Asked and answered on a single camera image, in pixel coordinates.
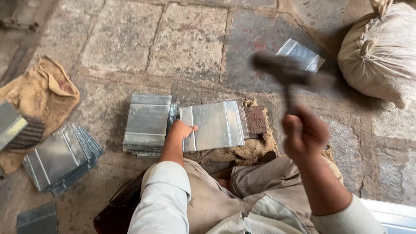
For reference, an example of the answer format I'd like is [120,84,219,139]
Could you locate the dark wooden-handled hammer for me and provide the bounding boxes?
[252,52,336,115]

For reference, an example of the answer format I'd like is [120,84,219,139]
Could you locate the large brown burlap sack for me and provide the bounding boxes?
[0,55,80,176]

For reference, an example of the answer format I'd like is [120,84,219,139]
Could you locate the dark brown leather bag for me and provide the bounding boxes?
[93,172,147,234]

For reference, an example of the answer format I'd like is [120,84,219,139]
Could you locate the dark ribbed metal piece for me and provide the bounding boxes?
[6,116,46,151]

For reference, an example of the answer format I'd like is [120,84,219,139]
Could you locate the frayed burlap work cloth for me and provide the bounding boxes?
[183,99,335,167]

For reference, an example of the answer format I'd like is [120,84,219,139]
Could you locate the rusty iron block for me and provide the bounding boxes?
[244,105,268,136]

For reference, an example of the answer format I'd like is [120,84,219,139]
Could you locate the person's right hand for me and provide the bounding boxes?
[281,105,331,162]

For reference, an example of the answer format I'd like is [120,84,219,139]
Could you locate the tied white woven sack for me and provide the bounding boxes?
[337,0,416,110]

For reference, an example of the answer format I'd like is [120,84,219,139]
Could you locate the long bright metal panel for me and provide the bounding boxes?
[359,198,416,234]

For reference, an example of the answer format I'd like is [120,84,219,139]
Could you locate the person's beige trousers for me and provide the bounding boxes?
[141,152,345,234]

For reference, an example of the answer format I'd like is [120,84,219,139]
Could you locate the small lone metal sheet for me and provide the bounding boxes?
[275,38,326,73]

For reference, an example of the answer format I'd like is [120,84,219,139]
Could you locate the person's left hand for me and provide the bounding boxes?
[168,120,198,141]

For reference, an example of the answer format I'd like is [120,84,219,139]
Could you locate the shiny metal sheet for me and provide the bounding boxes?
[179,99,249,153]

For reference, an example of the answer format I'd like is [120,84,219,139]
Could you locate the dull dark metal sheet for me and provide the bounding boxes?
[16,202,59,234]

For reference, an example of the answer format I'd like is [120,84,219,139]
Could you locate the fanned pile of metal sheets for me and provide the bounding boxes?
[22,123,105,197]

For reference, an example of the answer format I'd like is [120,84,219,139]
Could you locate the neat stack of metal sheets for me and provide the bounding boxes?
[122,94,179,159]

